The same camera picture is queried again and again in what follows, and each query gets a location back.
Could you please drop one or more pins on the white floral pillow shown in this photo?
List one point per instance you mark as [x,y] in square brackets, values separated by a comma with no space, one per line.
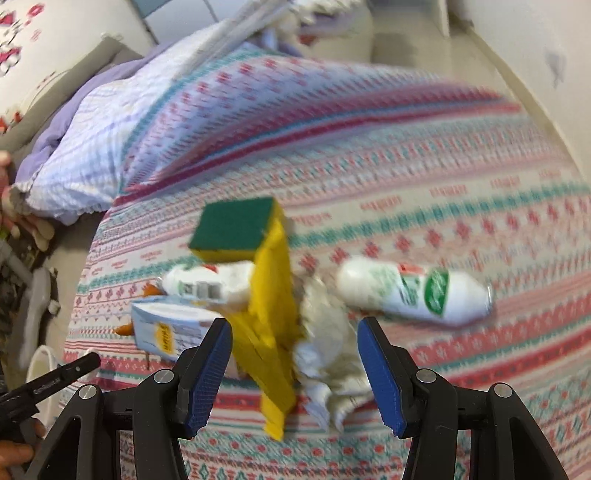
[41,41]

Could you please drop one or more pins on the yellow cloth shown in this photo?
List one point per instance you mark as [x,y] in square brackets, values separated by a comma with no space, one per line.
[272,332]

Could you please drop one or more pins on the blue and white carton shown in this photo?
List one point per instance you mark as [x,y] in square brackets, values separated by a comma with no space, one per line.
[171,327]

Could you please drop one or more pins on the patterned striped blanket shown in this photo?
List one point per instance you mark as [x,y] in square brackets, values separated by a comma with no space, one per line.
[415,184]

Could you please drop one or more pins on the person's left hand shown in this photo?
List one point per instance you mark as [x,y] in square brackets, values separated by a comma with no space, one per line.
[14,453]

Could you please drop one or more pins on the white tissue paper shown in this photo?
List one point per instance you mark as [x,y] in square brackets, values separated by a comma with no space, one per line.
[330,341]

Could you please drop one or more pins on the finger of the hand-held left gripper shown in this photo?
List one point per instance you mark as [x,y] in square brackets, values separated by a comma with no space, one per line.
[55,376]

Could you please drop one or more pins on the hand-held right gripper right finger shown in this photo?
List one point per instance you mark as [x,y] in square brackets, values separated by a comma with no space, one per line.
[383,383]

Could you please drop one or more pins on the white bottle green label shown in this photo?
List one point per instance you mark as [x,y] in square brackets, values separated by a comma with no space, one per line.
[411,288]

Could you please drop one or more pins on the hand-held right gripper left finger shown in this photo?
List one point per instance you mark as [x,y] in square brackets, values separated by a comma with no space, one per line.
[207,383]

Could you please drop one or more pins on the white bottle grey label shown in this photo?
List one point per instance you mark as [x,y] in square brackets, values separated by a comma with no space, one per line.
[203,284]

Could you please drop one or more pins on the small orange piece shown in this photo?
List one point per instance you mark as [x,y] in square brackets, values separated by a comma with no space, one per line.
[124,329]
[151,290]

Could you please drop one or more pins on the grey plastic frame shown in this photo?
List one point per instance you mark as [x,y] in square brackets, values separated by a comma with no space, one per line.
[32,309]

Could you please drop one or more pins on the white striped pillow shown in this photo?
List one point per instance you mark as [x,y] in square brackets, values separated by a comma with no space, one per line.
[240,32]

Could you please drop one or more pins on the green and yellow sponge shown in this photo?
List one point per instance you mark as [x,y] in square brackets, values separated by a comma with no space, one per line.
[233,226]

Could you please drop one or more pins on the grey pillow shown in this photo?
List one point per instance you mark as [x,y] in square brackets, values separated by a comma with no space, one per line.
[60,101]

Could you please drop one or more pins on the lavender striped pillow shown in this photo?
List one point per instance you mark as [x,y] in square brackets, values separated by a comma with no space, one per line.
[106,138]

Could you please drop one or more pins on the beige plush toy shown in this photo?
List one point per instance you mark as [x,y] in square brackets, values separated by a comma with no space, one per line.
[27,221]

